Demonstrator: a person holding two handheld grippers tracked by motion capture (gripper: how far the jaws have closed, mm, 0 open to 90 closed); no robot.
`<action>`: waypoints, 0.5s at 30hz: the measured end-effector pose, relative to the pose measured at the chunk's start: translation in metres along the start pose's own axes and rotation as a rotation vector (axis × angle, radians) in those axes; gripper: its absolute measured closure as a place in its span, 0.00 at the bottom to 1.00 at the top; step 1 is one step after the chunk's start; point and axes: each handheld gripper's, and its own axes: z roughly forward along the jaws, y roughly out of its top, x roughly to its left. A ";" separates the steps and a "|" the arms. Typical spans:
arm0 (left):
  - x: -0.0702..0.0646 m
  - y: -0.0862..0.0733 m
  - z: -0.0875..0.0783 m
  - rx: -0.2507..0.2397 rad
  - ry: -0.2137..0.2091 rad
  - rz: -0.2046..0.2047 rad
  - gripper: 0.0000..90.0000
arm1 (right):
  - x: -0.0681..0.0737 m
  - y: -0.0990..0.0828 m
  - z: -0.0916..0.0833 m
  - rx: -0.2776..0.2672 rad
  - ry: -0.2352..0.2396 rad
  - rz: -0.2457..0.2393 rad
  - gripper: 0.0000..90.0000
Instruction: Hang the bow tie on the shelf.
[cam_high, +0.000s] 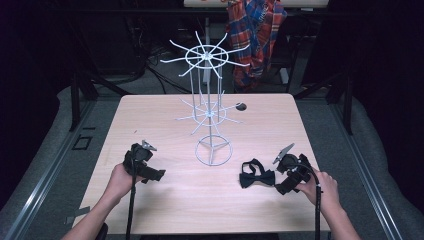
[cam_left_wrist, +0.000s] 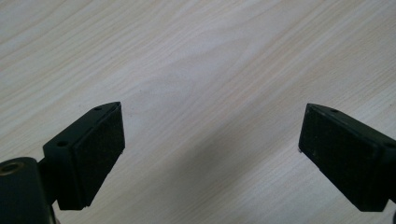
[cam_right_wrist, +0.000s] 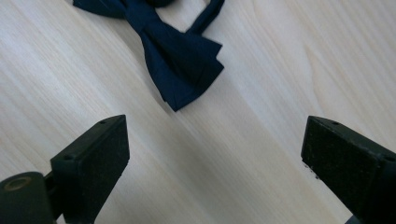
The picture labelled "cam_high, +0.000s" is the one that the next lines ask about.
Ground black metal stand frame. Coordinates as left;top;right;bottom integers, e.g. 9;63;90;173
67;69;132;133
292;71;355;136

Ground black bow tie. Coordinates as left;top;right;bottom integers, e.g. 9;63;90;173
238;158;277;189

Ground person's right hand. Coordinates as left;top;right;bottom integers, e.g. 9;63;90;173
294;167;342;215

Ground white wire display rack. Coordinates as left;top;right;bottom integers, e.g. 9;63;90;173
159;30;252;167

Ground black floor cables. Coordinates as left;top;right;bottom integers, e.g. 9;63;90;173
143;44;193;95

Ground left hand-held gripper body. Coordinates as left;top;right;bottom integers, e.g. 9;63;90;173
122;142;167;185

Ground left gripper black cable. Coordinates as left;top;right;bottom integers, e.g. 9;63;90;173
125;149;139;240

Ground person's left hand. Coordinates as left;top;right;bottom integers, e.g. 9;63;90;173
106;162;145;202

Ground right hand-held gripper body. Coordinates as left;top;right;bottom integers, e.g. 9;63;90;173
274;152;313;196

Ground black chair edge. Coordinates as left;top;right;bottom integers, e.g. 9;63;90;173
95;222;110;240

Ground red blue plaid cloth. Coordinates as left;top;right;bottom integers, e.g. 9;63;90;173
225;0;288;94

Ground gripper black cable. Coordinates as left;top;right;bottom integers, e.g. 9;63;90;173
125;149;139;240
289;162;323;240

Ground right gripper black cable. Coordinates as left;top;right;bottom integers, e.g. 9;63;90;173
289;162;323;240

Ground grey tape strip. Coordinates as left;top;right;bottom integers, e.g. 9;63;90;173
64;205;92;226

